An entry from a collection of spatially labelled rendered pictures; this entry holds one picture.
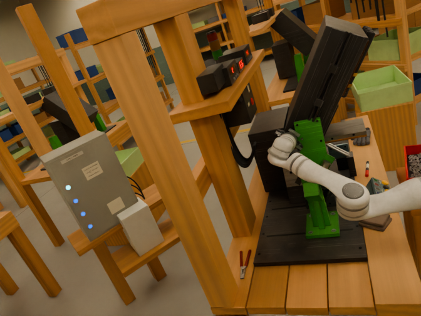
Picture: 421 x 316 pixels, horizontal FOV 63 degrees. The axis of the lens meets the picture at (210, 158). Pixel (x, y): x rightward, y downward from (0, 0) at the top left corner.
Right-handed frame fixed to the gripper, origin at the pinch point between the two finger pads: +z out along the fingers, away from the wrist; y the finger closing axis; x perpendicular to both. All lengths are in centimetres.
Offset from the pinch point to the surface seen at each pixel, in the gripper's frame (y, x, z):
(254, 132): 15.8, 10.3, 9.1
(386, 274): -51, 11, -40
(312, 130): -5.8, -7.1, 2.8
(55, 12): 892, 283, 848
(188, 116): 34, 6, -39
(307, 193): -17.2, 7.9, -27.6
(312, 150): -11.1, 0.2, 2.8
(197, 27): 399, 67, 819
